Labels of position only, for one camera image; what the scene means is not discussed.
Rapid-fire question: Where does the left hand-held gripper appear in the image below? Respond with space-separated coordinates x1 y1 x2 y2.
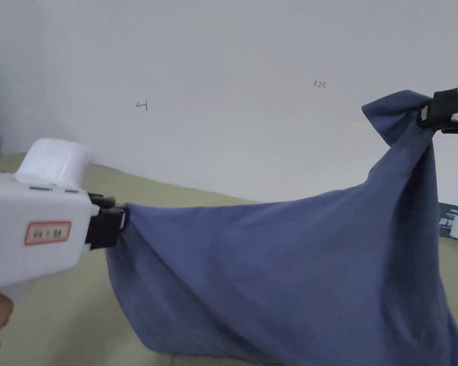
0 138 129 303

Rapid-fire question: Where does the blue garment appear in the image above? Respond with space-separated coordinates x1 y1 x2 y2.
105 89 458 366

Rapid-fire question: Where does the dark printed carton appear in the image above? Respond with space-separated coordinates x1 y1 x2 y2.
437 202 458 239

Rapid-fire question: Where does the bed with beige sheet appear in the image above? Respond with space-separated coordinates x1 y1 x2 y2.
0 152 458 366

